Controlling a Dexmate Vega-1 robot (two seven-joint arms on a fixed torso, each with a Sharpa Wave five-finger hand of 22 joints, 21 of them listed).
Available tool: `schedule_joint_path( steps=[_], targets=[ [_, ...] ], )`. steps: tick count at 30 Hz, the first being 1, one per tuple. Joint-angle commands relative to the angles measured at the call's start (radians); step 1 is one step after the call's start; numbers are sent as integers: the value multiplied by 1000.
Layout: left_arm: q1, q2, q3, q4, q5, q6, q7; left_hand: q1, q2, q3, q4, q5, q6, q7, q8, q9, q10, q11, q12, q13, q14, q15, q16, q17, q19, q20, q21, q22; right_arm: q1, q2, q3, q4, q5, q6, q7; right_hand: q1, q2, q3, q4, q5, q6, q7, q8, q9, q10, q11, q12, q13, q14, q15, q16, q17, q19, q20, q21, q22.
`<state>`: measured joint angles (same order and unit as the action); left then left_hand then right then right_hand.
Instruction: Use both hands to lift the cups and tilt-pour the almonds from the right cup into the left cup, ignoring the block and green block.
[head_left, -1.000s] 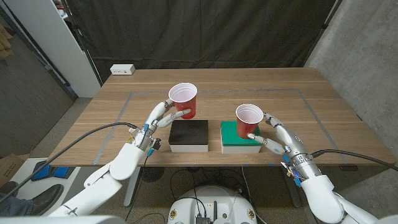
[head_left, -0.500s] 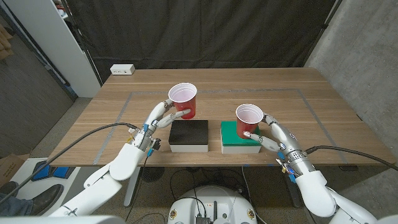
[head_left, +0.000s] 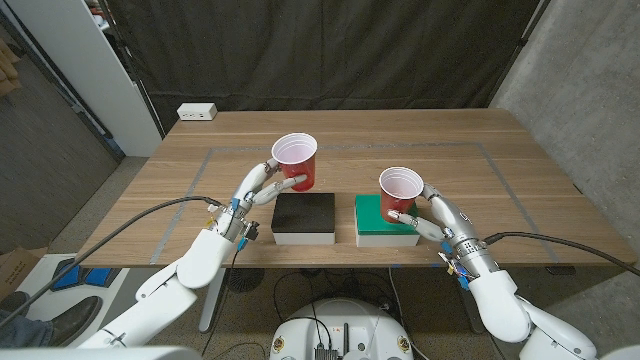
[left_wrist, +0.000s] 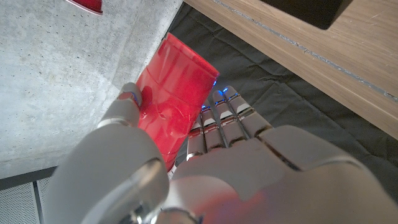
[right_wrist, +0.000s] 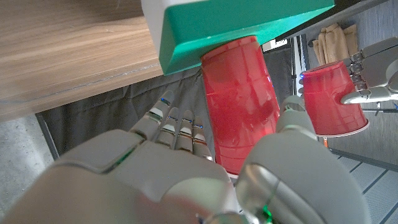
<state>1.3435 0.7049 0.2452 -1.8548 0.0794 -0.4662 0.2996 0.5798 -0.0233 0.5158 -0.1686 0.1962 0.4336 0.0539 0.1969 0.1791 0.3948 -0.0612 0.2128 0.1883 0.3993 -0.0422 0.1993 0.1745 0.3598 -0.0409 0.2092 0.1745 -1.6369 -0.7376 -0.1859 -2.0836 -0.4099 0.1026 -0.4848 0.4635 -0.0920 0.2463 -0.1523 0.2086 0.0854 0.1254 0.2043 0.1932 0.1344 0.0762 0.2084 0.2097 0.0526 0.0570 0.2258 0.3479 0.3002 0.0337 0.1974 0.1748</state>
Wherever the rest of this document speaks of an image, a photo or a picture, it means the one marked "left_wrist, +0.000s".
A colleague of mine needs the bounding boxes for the black foam block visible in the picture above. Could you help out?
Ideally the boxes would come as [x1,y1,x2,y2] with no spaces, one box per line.
[259,0,354,30]

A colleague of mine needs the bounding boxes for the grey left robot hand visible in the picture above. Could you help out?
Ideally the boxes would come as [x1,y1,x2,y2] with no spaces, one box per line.
[42,82,398,224]

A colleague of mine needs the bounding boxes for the red plastic cup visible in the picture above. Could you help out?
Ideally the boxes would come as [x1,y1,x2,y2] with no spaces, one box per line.
[136,32,220,172]
[65,0,103,16]

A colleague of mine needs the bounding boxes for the black curtain backdrop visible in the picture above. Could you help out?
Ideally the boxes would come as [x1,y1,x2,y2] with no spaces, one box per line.
[161,2,398,203]

